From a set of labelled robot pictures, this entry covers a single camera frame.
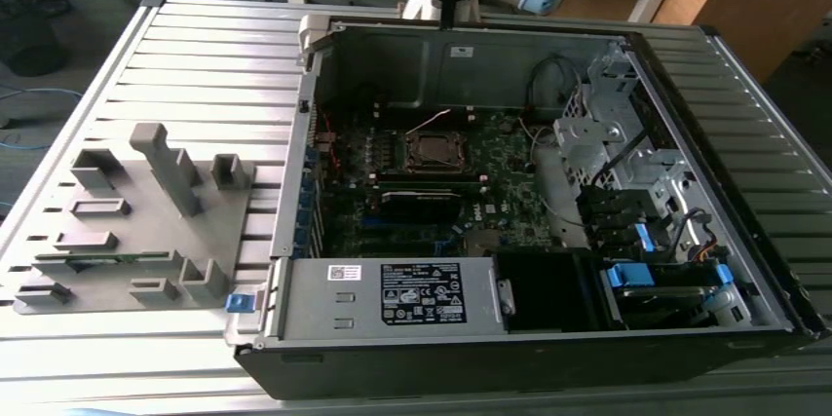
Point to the black drive bay bracket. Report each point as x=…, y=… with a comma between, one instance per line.
x=611, y=211

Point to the silver power supply unit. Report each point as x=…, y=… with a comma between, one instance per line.
x=312, y=299

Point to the CPU socket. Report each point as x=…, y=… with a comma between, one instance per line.
x=403, y=168

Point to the grey chipset heatsink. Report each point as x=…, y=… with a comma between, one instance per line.
x=484, y=240

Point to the black waste bin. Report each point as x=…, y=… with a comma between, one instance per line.
x=36, y=55

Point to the blue case latch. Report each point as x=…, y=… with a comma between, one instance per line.
x=239, y=304

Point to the blue expansion slot retainer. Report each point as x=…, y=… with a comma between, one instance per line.
x=307, y=201

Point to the grey parts rack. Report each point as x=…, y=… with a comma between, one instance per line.
x=149, y=236

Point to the perforated metal drive cage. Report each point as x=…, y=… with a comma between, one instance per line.
x=581, y=131

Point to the black PC case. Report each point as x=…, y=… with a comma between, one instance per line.
x=455, y=372

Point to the square silver CPU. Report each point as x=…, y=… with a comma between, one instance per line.
x=433, y=150

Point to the black graphics card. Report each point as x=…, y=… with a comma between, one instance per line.
x=423, y=209

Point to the RAM slot black clips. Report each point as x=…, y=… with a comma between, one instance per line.
x=429, y=184
x=429, y=173

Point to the blue disk carrier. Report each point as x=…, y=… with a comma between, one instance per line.
x=627, y=275
x=643, y=238

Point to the black hard disk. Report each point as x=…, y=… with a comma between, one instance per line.
x=656, y=296

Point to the green RAM stick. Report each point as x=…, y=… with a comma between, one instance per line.
x=140, y=256

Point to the green motherboard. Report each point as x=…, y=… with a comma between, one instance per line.
x=513, y=197

